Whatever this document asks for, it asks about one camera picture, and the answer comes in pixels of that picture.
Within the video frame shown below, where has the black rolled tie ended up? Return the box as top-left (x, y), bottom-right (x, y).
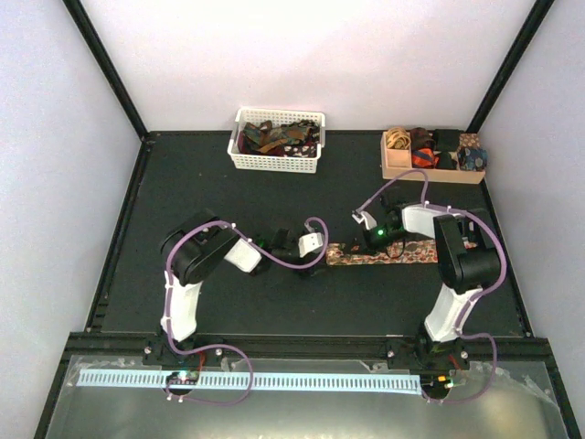
top-left (432, 129), bottom-right (463, 152)
top-left (434, 152), bottom-right (458, 171)

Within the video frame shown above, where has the right black frame post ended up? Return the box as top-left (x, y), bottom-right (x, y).
top-left (465, 0), bottom-right (555, 134)

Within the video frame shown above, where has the black frame post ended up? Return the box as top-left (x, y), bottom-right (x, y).
top-left (465, 0), bottom-right (555, 134)
top-left (62, 0), bottom-right (148, 140)

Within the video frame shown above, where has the purple cable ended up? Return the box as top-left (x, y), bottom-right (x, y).
top-left (164, 216), bottom-right (329, 406)
top-left (358, 169), bottom-right (507, 406)

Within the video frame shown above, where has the left black frame post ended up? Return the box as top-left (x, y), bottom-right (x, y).
top-left (62, 0), bottom-right (148, 140)

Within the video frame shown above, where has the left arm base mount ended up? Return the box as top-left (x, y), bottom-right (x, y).
top-left (143, 337), bottom-right (226, 369)

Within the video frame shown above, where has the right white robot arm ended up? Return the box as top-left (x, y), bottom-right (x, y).
top-left (399, 202), bottom-right (506, 369)

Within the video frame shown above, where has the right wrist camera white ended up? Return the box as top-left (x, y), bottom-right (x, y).
top-left (352, 210), bottom-right (378, 230)

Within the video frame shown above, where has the blue patterned rolled tie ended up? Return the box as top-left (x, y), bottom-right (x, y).
top-left (457, 146), bottom-right (488, 172)

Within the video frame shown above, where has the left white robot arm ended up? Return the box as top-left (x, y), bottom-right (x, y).
top-left (160, 209), bottom-right (329, 365)

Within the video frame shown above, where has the paisley patterned necktie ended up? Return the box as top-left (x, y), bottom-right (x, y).
top-left (325, 240), bottom-right (438, 266)

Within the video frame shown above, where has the wooden compartment tray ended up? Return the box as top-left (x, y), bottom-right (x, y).
top-left (380, 131), bottom-right (486, 185)

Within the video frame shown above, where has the brown patterned rolled tie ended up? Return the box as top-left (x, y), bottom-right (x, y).
top-left (459, 133), bottom-right (481, 149)

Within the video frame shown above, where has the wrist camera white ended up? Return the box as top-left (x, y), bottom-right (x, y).
top-left (352, 210), bottom-right (378, 230)
top-left (298, 232), bottom-right (324, 258)

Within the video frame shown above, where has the clear acrylic sheet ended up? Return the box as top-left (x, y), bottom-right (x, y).
top-left (37, 356), bottom-right (570, 438)

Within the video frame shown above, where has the pile of ties in basket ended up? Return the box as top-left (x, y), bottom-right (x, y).
top-left (237, 120), bottom-right (320, 158)

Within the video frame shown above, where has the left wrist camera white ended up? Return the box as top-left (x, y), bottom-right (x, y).
top-left (298, 232), bottom-right (324, 258)

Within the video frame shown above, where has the dark red rolled tie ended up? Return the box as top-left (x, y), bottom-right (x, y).
top-left (409, 127), bottom-right (435, 150)

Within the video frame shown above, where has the black rolled tie front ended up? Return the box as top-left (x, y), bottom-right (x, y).
top-left (434, 152), bottom-right (458, 171)

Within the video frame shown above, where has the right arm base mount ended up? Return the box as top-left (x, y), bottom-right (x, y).
top-left (385, 337), bottom-right (469, 371)

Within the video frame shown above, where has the white plastic basket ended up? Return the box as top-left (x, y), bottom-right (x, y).
top-left (227, 107), bottom-right (325, 174)

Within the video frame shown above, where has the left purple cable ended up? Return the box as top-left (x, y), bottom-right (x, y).
top-left (164, 216), bottom-right (329, 406)

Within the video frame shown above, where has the orange blue rolled tie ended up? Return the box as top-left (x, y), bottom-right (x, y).
top-left (411, 148), bottom-right (436, 169)

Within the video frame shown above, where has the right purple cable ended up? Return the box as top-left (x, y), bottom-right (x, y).
top-left (358, 169), bottom-right (507, 406)

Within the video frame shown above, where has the white slotted cable duct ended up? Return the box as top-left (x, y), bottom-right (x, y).
top-left (76, 369), bottom-right (421, 396)

